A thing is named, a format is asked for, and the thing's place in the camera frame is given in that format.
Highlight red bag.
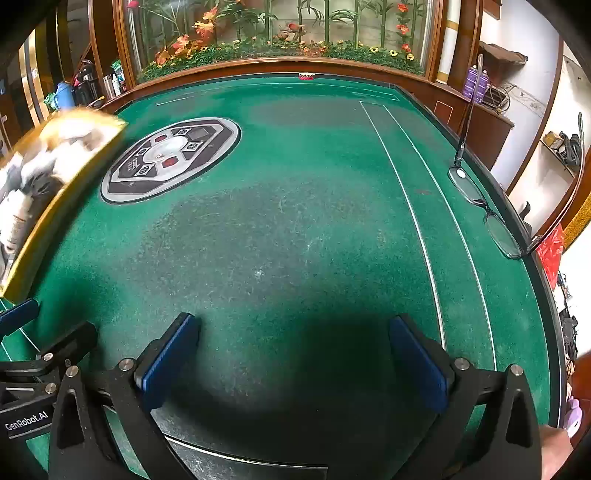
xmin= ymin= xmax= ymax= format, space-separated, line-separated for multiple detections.
xmin=536 ymin=224 xmax=566 ymax=289

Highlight black frame eyeglasses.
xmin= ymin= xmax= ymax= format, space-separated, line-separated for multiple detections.
xmin=448 ymin=53 xmax=546 ymax=260

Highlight grey table centre control panel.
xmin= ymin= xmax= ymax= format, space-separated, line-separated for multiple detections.
xmin=100 ymin=117 xmax=242 ymax=205

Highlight black thermos jug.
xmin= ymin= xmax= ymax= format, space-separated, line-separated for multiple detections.
xmin=74 ymin=60 xmax=100 ymax=106

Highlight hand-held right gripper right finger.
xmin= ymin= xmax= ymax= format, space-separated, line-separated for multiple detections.
xmin=389 ymin=315 xmax=542 ymax=480

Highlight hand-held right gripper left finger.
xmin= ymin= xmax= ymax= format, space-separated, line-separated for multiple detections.
xmin=48 ymin=313 xmax=200 ymax=480

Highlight dark cable bundle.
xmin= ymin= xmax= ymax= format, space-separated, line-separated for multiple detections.
xmin=542 ymin=130 xmax=583 ymax=167

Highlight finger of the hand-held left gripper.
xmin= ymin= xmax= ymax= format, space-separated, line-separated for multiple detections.
xmin=0 ymin=322 xmax=99 ymax=384
xmin=0 ymin=299 xmax=40 ymax=337

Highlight glass case with artificial flowers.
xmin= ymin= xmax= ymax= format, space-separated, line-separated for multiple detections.
xmin=113 ymin=0 xmax=445 ymax=85

